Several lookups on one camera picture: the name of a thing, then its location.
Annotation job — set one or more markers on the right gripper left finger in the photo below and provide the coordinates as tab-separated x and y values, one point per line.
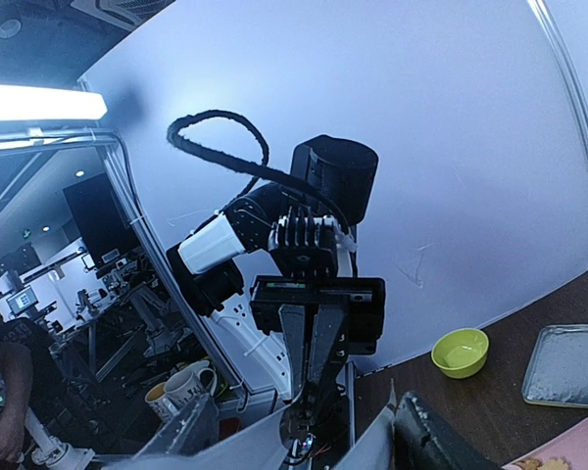
191	428

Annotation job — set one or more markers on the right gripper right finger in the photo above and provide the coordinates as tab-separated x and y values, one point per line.
424	440

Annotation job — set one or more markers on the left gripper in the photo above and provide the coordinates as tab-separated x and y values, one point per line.
316	345

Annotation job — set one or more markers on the silver metal tin lid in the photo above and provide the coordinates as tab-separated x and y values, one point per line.
557	371

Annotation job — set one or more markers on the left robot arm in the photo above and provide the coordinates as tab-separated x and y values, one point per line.
224	255

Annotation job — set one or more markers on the white mug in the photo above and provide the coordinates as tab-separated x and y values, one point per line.
188	384

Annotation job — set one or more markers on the green bowl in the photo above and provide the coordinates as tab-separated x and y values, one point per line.
461	353

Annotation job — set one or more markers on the pink tray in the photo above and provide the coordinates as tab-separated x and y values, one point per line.
569	450

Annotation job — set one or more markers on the person in background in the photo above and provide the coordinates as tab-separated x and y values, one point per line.
32	380

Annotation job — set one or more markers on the ceiling light bar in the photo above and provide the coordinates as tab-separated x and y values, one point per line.
21	103

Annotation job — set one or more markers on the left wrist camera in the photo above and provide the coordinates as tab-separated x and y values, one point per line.
303	246

